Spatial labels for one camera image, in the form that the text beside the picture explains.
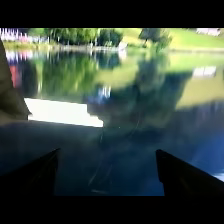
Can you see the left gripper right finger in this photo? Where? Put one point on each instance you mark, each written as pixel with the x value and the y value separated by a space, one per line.
pixel 186 178

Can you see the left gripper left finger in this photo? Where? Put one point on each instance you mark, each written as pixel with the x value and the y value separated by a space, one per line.
pixel 38 178

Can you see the grey-brown garment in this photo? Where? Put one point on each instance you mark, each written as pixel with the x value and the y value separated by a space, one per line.
pixel 9 96

